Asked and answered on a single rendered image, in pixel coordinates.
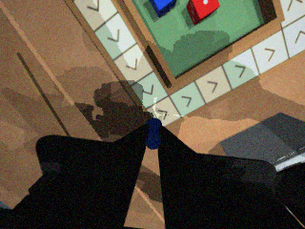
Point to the dark blue pawn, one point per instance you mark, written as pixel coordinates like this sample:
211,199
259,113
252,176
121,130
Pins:
153,140

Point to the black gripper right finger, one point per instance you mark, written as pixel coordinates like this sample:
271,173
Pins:
182,169

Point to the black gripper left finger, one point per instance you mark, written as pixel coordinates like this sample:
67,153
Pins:
119,162

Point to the red die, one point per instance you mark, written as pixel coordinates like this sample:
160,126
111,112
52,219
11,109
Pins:
200,9

